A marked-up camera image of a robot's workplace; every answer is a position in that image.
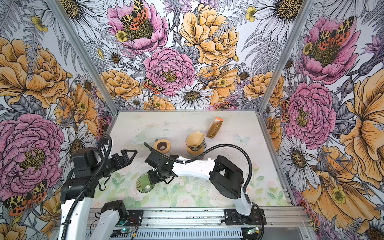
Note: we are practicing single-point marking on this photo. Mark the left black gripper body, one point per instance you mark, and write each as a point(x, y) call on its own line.
point(111, 165)

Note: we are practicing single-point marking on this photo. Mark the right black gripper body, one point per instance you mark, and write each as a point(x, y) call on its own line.
point(156, 175)

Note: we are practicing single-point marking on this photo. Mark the green glass dripper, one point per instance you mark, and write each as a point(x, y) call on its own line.
point(143, 184)

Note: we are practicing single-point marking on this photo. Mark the grey glass dripper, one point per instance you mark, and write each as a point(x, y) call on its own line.
point(202, 144)

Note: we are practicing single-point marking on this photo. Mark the single brown coffee filter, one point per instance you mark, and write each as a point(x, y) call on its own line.
point(195, 140)

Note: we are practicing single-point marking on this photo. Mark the brown coffee filter stack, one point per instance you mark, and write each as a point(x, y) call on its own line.
point(214, 127)

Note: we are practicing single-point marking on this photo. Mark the clear glass flask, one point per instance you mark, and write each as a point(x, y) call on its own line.
point(148, 135)

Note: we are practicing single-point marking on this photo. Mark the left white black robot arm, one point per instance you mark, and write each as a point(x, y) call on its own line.
point(78, 192)

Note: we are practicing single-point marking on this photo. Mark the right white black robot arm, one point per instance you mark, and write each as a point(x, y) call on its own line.
point(225, 176)

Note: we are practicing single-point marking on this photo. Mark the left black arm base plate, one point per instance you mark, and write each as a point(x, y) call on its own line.
point(132, 218)

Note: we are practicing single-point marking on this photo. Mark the white vented cable duct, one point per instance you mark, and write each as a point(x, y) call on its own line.
point(182, 234)

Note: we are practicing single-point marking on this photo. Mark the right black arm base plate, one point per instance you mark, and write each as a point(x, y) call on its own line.
point(256, 218)

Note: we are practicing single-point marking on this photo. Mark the aluminium rail frame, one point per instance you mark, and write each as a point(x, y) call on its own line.
point(186, 218)

